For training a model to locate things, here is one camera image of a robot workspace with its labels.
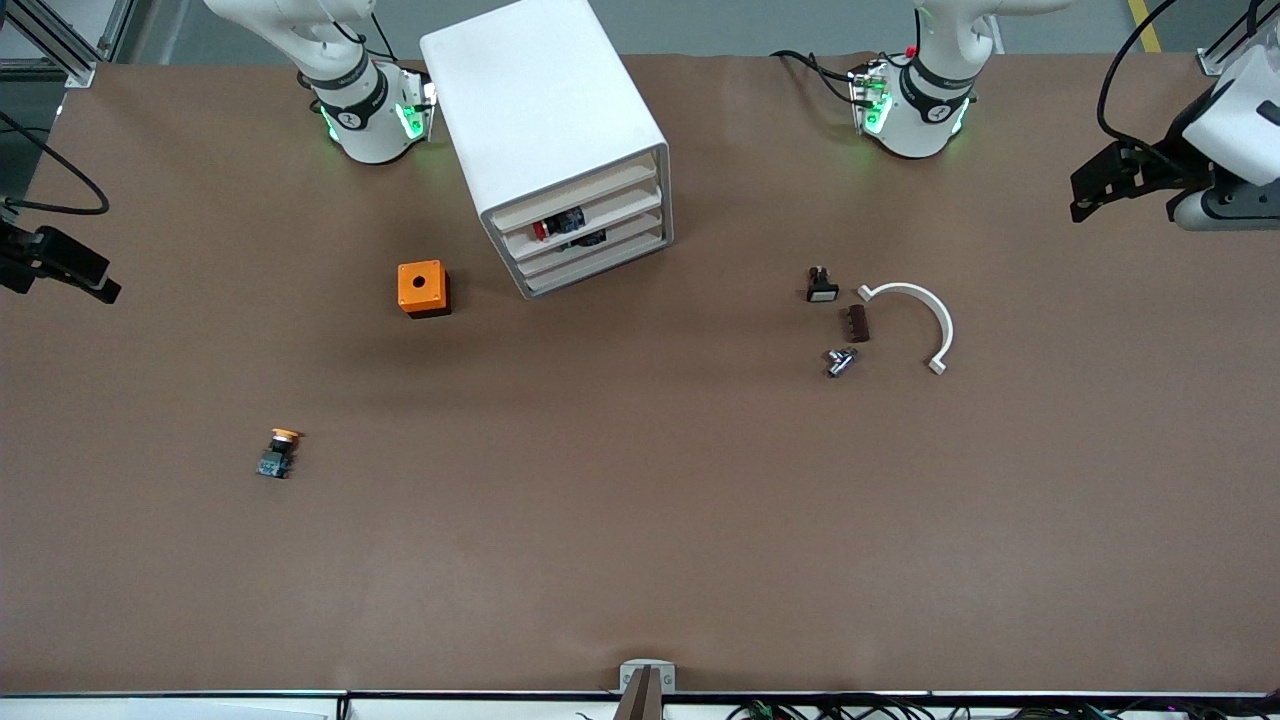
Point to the red push button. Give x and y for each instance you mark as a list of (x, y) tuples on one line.
[(562, 224)]

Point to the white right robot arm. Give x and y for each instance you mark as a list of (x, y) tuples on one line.
[(370, 130)]

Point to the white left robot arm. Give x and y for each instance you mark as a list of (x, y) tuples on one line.
[(910, 125)]

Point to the orange push button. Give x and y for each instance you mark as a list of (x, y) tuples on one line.
[(277, 455)]

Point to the black white-capped button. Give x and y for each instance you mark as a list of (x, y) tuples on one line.
[(821, 290)]

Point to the small brown block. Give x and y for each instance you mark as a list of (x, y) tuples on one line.
[(858, 324)]

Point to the silver metal fitting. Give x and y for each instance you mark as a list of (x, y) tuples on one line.
[(840, 362)]

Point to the orange box with hole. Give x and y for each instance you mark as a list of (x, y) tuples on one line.
[(418, 295)]

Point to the small black part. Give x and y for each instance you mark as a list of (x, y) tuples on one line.
[(590, 240)]

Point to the aluminium frame post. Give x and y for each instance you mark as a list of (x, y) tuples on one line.
[(70, 55), (1225, 50)]

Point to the white curved bracket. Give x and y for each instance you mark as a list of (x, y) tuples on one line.
[(942, 320)]

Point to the white table edge rail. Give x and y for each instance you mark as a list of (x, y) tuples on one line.
[(150, 708)]

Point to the grey mount bracket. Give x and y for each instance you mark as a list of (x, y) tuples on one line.
[(647, 680)]

